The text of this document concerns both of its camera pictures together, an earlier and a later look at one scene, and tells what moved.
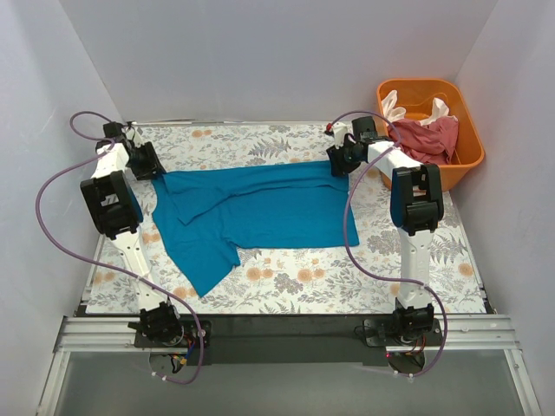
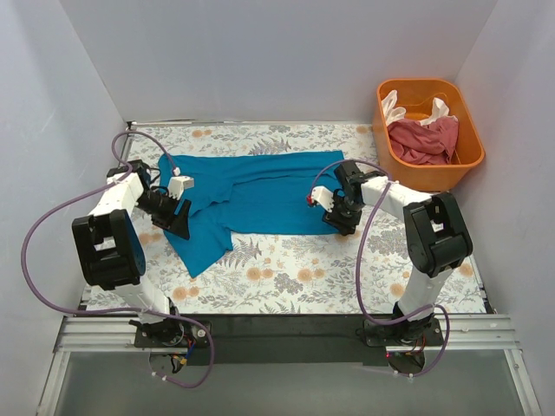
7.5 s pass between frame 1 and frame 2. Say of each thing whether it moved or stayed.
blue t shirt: moved
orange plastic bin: stayed
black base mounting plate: stayed
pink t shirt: stayed
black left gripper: moved
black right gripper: moved
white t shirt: stayed
